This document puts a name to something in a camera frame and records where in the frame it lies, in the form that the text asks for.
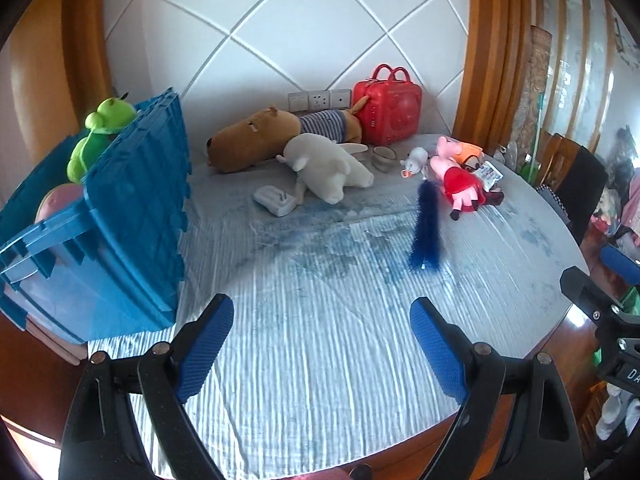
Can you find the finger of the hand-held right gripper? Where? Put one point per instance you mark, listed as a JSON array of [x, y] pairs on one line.
[[592, 290], [622, 262]]

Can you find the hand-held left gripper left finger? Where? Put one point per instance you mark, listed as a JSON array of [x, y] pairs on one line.
[[202, 350]]

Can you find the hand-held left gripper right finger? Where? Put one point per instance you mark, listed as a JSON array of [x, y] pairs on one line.
[[440, 355]]

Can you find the blue plastic crate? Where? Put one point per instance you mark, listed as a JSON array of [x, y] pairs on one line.
[[130, 220]]

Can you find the pink star plush toy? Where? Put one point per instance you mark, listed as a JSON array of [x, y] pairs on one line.
[[57, 202]]

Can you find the green frog plush toy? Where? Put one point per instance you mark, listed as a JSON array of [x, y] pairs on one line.
[[100, 130]]

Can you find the wooden chair with dark cloth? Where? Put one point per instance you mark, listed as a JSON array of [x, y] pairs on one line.
[[580, 185]]

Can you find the light blue tablecloth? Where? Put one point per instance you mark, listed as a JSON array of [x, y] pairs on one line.
[[325, 340]]

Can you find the blue feather duster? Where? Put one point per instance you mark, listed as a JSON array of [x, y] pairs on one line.
[[426, 230]]

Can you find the small printed packet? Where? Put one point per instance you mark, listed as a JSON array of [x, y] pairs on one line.
[[489, 172]]

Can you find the red-dress pink pig plush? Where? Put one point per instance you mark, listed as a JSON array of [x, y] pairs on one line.
[[462, 185]]

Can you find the orange-dress pink pig plush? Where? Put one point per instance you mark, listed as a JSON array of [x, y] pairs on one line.
[[462, 149]]

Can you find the small white plush toy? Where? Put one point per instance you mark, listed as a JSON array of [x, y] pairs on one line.
[[414, 162]]

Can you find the small grey cup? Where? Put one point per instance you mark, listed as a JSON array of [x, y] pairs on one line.
[[384, 159]]

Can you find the white bear plush toy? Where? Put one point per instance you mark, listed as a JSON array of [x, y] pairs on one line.
[[325, 165]]

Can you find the brown striped-shirt plush toy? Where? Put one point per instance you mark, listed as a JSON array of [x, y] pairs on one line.
[[255, 132]]

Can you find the red toy suitcase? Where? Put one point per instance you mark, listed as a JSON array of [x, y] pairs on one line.
[[390, 110]]

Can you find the white wall socket panel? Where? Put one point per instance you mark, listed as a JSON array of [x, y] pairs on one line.
[[297, 101], [341, 96], [318, 99]]

